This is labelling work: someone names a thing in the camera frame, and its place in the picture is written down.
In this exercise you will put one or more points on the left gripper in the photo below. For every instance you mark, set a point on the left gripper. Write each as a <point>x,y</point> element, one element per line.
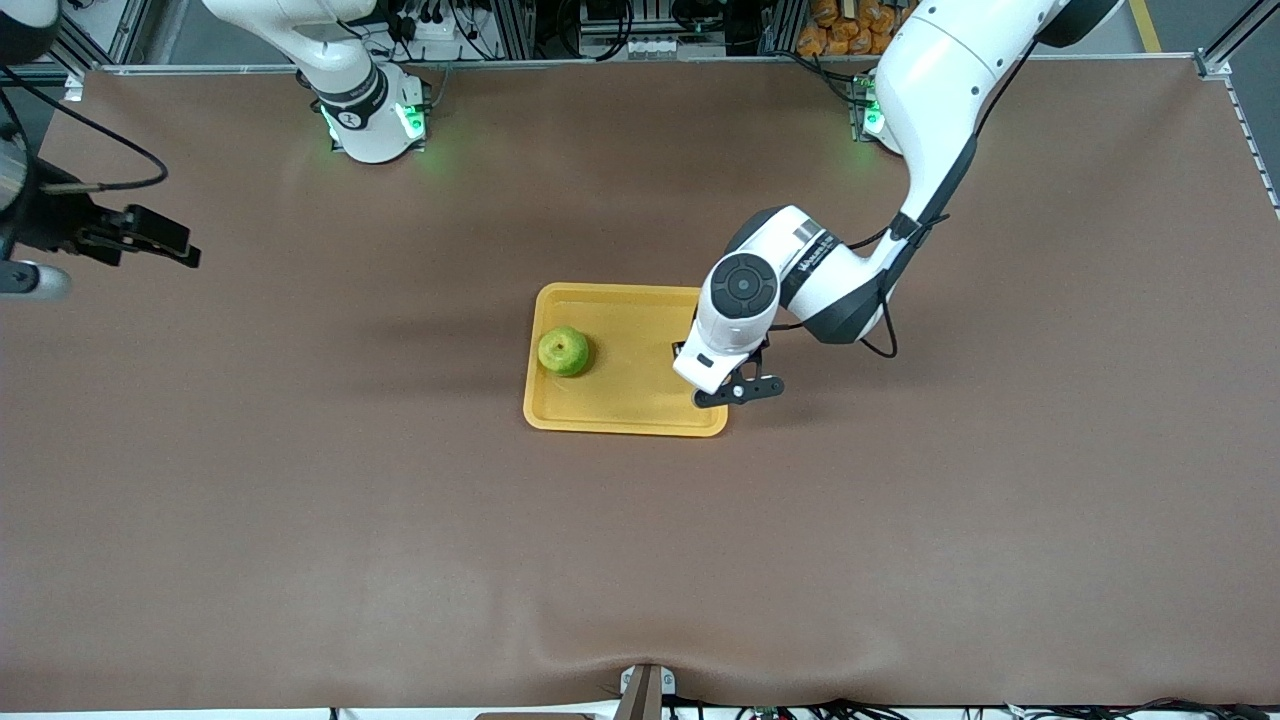
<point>676,347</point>

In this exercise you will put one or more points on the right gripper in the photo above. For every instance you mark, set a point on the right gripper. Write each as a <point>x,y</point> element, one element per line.
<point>48,221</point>

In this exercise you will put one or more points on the green apple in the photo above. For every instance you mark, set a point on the green apple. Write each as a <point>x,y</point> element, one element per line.
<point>564,351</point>

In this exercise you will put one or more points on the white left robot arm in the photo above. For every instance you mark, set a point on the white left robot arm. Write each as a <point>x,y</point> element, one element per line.
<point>935,90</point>

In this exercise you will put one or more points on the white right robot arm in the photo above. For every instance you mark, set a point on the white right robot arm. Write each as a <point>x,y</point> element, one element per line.
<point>372,120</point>

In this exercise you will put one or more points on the yellow plastic tray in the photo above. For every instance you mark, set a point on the yellow plastic tray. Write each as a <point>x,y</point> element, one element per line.
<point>628,395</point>

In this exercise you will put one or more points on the brown table mat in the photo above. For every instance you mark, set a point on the brown table mat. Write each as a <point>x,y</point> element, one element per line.
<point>640,560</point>

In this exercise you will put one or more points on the white power strip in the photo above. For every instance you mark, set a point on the white power strip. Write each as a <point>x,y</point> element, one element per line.
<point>432,28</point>

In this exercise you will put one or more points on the orange snack bags pile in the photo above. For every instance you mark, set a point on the orange snack bags pile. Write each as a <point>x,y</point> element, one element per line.
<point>835,28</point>

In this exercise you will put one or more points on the aluminium frame profile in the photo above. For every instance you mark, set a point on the aluminium frame profile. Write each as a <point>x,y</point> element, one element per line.
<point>1235,40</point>
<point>100,35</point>

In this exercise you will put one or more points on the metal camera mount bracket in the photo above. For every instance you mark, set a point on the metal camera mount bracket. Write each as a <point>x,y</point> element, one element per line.
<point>645,692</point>

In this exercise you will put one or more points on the aluminium table edge rail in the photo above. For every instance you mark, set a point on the aluminium table edge rail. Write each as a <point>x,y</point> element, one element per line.
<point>600,62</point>

